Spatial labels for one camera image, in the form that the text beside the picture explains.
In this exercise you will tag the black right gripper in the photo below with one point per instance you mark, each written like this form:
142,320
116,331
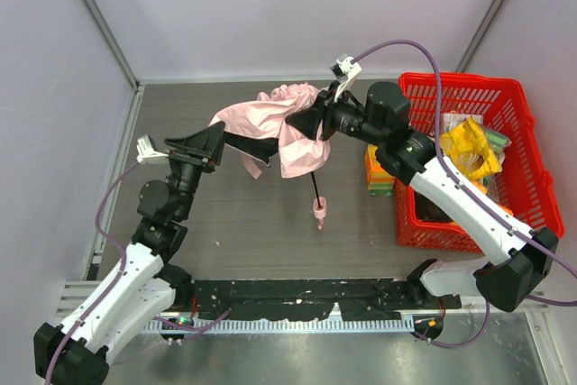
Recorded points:
325,113

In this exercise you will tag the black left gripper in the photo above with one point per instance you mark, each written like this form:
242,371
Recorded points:
188,155

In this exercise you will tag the pink folding umbrella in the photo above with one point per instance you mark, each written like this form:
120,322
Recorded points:
259,129

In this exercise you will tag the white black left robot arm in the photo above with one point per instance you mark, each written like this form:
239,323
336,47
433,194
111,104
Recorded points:
143,284

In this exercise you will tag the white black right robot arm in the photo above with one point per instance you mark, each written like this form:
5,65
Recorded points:
516,257

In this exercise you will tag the orange green carton box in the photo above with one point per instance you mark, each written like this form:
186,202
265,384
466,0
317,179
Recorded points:
379,182

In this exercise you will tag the white wrapped packet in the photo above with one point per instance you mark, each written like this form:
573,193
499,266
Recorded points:
452,120

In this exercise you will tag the yellow chips bag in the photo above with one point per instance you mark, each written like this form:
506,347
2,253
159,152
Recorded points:
468,149

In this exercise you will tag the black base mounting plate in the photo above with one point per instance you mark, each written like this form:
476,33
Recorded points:
309,300

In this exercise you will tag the green snack packet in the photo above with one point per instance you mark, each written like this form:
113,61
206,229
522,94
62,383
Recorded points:
497,141

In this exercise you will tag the red plastic basket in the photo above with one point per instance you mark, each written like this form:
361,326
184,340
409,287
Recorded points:
524,186

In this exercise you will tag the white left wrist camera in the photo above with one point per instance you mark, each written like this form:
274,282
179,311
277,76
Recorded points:
147,152

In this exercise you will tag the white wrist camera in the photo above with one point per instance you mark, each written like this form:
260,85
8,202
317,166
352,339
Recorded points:
147,152
346,71

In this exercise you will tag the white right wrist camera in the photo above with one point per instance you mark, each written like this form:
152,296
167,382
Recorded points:
346,71

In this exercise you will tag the white slotted cable duct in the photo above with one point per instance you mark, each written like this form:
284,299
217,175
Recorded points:
331,325

